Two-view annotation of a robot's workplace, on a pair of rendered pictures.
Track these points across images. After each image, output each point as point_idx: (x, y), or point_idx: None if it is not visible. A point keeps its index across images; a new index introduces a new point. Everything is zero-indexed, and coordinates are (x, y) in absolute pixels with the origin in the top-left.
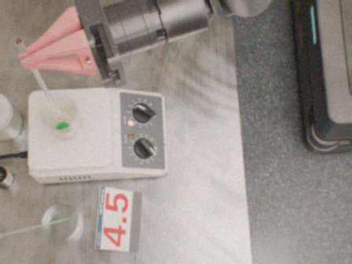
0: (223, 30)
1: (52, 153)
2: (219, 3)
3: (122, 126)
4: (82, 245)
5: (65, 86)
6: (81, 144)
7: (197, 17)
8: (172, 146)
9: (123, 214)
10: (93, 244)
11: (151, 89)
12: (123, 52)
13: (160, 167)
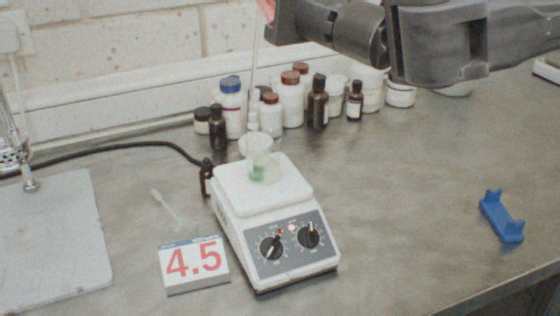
0: (447, 295)
1: (232, 175)
2: (391, 21)
3: (284, 220)
4: None
5: None
6: (248, 189)
7: (366, 24)
8: (292, 291)
9: (201, 268)
10: None
11: (343, 257)
12: (298, 13)
13: (259, 273)
